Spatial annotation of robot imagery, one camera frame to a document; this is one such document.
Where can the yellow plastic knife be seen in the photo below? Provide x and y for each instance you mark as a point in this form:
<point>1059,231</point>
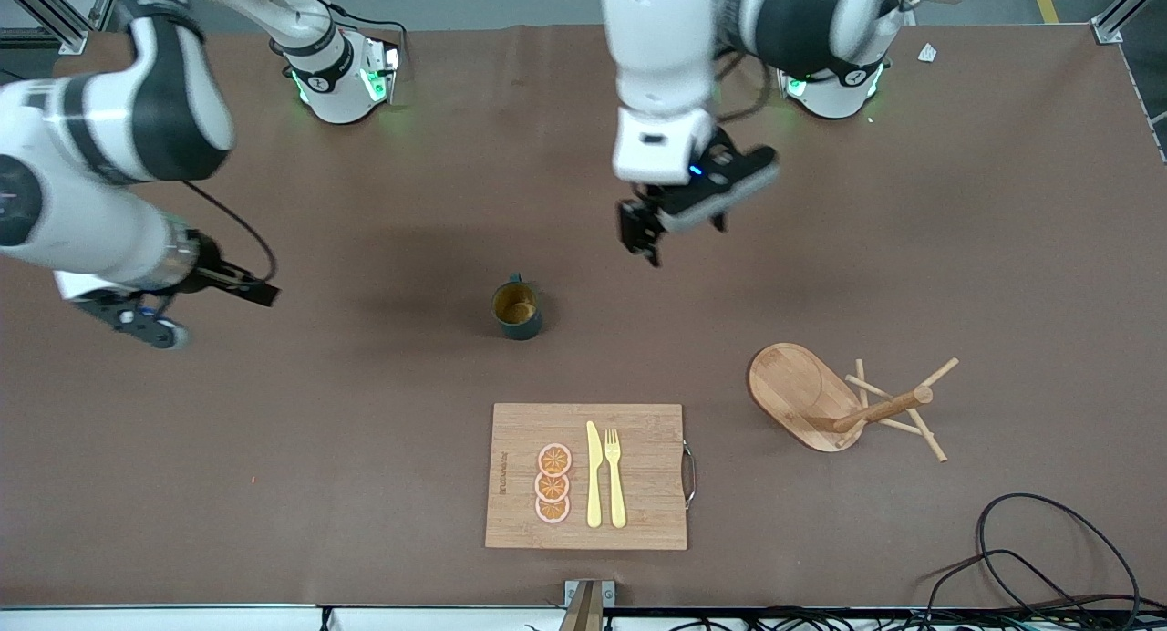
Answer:
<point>593,485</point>

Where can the metal table edge bracket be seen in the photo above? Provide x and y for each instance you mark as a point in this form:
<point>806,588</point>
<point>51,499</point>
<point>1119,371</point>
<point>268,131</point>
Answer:
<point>589,599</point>

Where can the dark green ribbed cup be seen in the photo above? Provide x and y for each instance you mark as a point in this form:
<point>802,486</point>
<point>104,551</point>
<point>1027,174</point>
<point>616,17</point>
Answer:
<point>520,314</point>

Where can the aluminium frame post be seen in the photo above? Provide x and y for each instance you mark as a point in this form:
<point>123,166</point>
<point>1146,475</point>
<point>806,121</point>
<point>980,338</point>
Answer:
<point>55,25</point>
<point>1117,15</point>

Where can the brown table mat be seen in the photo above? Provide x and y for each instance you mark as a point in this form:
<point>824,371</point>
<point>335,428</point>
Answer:
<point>365,412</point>

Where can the yellow plastic fork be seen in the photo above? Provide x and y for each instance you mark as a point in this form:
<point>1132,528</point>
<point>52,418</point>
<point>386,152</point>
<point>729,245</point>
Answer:
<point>616,494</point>

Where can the wooden mug tree stand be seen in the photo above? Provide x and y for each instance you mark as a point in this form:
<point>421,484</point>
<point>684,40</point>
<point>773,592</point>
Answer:
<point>793,394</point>

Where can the orange slice toy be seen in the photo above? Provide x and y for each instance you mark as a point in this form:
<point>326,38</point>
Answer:
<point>554,459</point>
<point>552,512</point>
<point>552,487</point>

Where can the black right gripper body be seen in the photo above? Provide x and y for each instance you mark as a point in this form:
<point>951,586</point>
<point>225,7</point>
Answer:
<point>217,274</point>

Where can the bamboo cutting board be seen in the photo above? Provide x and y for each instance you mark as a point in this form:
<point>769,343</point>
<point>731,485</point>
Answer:
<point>520,522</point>

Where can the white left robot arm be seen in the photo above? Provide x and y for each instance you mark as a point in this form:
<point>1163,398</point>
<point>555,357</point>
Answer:
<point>656,47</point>

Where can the white paper scrap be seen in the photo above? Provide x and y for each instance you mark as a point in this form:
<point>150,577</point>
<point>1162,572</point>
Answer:
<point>927,53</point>

